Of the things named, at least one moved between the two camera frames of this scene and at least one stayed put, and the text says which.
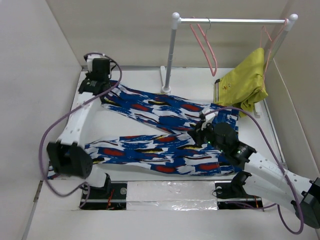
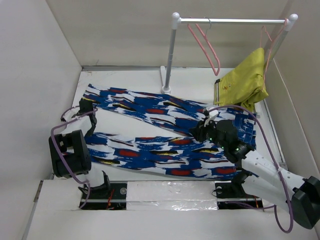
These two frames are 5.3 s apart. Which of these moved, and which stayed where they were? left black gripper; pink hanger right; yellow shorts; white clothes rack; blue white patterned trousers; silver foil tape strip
Moved: left black gripper; blue white patterned trousers
Stayed: white clothes rack; yellow shorts; pink hanger right; silver foil tape strip
